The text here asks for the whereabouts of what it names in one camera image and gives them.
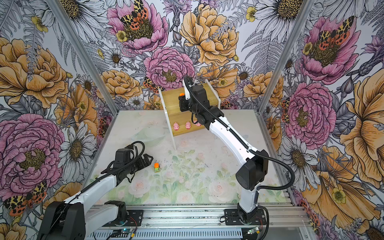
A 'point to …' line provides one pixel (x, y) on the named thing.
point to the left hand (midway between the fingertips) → (147, 165)
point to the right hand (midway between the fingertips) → (181, 101)
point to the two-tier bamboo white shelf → (179, 122)
